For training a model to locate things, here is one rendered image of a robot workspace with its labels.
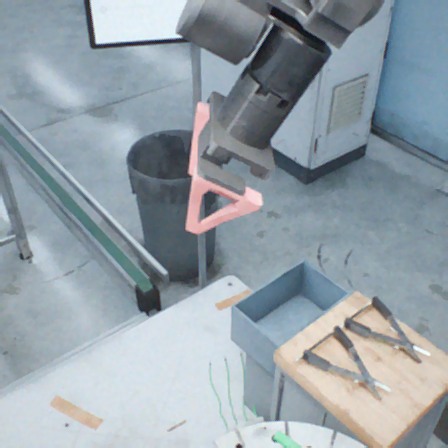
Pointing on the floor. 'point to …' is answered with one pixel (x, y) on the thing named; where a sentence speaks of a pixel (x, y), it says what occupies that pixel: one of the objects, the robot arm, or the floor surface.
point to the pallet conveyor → (61, 201)
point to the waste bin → (175, 232)
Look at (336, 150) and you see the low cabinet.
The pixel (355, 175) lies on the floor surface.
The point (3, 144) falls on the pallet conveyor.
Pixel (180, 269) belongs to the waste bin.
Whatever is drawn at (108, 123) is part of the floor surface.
